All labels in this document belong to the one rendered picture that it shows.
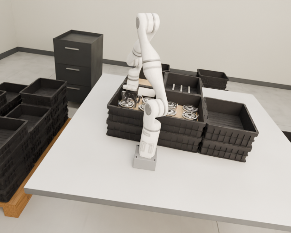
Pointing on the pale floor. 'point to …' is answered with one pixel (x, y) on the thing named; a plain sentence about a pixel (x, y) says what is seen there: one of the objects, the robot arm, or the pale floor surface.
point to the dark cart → (78, 62)
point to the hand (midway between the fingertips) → (130, 105)
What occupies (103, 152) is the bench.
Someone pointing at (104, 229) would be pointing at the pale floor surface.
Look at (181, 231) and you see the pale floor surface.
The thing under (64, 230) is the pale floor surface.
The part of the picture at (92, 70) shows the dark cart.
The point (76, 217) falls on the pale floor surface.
